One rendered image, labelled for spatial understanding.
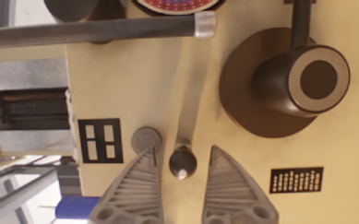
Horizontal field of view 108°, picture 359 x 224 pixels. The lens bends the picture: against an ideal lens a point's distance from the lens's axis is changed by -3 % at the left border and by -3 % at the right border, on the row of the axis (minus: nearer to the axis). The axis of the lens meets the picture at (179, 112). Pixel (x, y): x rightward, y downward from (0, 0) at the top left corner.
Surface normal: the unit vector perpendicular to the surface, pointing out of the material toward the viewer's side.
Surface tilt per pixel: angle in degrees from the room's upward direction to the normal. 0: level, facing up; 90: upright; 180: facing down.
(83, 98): 90
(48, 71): 90
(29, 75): 90
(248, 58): 90
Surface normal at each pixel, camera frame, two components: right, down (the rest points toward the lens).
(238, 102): -0.03, 0.11
